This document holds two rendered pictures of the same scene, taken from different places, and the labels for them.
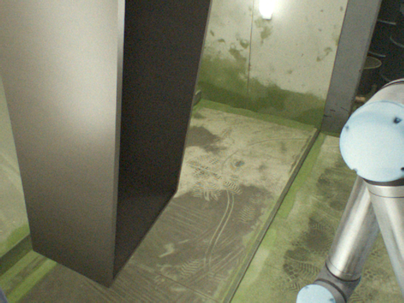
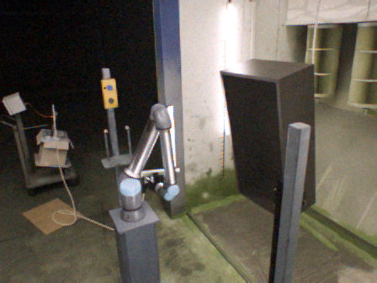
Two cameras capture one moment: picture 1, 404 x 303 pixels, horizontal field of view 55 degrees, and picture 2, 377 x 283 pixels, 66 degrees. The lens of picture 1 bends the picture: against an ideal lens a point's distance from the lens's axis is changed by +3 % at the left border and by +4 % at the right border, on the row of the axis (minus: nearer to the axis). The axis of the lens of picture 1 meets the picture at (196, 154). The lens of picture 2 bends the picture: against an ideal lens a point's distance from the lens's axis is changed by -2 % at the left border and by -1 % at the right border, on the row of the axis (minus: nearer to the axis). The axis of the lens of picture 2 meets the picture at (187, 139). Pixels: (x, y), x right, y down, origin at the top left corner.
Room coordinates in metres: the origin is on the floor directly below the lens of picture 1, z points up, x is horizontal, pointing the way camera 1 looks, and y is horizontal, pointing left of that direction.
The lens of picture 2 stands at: (1.91, -1.98, 1.92)
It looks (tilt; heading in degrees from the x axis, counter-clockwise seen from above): 20 degrees down; 124
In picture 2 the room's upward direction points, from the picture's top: 2 degrees counter-clockwise
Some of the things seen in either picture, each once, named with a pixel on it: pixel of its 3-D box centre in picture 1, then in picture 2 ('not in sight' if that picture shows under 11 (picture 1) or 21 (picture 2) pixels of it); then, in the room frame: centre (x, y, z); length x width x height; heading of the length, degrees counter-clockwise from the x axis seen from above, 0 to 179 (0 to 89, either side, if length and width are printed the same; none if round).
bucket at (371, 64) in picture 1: (359, 76); not in sight; (3.40, -1.57, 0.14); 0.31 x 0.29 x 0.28; 150
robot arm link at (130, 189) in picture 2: not in sight; (130, 193); (0.49, -0.64, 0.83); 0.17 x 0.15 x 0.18; 139
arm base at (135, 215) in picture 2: not in sight; (132, 209); (0.50, -0.65, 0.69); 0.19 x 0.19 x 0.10
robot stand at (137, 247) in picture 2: not in sight; (137, 249); (0.50, -0.65, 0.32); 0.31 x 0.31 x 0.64; 60
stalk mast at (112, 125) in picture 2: not in sight; (115, 152); (-0.22, -0.12, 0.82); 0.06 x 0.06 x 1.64; 60
